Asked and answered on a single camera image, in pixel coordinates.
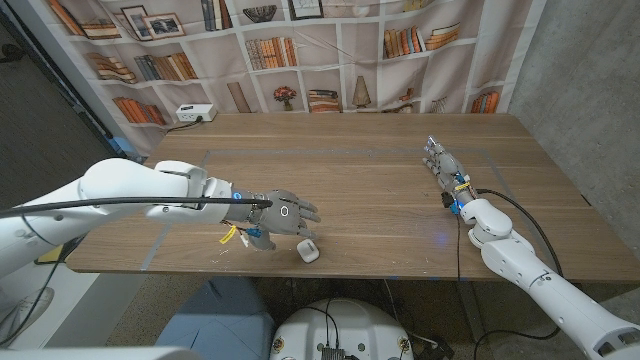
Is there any black power adapter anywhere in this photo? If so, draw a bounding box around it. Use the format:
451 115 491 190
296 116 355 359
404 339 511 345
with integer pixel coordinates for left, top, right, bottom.
417 335 456 360

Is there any black torso electronics module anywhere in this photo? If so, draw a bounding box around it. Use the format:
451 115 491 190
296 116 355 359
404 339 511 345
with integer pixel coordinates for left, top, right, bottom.
319 344 359 360

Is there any dark grey partition panel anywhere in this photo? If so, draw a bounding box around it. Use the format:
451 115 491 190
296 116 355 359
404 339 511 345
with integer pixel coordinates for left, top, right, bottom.
0 9 126 211

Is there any grey table leg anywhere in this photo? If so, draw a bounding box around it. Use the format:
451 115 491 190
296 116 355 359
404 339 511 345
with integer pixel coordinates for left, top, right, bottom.
457 279 489 344

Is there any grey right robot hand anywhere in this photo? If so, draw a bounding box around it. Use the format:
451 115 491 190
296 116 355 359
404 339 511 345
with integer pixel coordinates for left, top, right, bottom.
422 134 474 206

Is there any yellow and black pad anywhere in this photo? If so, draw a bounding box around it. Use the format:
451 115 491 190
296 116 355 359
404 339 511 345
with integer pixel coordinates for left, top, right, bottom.
33 243 76 266

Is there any white AirPods case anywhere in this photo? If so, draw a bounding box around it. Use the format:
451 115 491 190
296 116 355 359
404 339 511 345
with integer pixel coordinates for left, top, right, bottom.
296 238 321 265

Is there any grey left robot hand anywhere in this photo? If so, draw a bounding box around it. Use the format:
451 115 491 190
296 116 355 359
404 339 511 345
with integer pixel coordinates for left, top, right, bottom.
232 188 322 252

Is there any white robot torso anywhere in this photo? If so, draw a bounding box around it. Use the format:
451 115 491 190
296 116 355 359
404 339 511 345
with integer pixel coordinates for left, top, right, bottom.
268 298 415 360

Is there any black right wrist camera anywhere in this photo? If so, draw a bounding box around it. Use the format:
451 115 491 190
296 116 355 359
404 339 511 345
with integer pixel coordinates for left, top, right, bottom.
440 190 461 216

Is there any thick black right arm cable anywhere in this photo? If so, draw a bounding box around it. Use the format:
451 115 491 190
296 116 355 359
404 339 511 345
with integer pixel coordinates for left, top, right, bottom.
474 187 565 360

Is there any white shoe of person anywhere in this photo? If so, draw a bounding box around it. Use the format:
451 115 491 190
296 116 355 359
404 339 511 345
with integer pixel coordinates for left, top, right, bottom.
0 287 55 344

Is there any white power strip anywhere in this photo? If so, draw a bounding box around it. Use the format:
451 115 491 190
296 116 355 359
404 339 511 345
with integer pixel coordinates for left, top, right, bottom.
175 103 218 123

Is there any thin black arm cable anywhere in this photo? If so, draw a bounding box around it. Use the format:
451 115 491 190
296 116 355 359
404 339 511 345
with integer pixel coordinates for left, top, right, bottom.
454 214 464 281
0 234 86 347

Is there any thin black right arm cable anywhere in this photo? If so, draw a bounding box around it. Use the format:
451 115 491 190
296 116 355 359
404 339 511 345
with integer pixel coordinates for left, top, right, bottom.
454 214 464 281

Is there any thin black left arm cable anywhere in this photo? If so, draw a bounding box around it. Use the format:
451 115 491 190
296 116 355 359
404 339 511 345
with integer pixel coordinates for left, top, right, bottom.
0 234 86 347

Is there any black power strip cord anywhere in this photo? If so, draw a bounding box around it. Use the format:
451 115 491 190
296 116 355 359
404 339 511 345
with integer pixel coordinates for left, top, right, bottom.
164 115 204 135

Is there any printed bookshelf backdrop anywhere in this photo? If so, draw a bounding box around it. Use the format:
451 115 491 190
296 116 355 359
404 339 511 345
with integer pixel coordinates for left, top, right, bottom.
7 0 549 159

